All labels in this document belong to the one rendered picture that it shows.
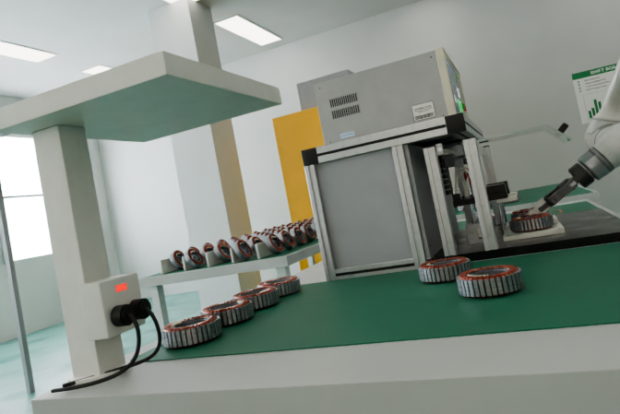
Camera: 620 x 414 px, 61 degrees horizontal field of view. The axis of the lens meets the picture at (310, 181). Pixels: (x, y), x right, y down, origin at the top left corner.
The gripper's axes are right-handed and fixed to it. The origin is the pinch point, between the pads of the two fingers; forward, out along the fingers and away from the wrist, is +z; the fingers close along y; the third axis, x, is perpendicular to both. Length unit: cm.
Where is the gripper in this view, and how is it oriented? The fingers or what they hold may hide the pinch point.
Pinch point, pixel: (531, 213)
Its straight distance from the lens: 180.5
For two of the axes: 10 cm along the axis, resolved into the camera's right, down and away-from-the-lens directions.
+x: -6.2, -7.5, 2.3
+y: 3.7, -0.3, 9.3
